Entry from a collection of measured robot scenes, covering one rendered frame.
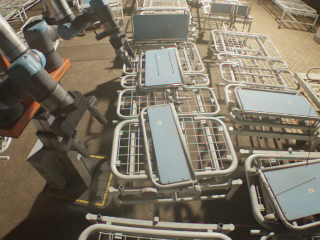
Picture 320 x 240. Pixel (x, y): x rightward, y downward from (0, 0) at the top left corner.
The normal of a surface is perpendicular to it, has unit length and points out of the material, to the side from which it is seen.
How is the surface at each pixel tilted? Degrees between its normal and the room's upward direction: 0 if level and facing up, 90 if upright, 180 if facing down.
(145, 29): 90
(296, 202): 5
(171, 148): 1
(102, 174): 0
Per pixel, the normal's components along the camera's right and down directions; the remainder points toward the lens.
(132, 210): 0.00, -0.68
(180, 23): 0.05, 0.73
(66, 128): 0.87, -0.06
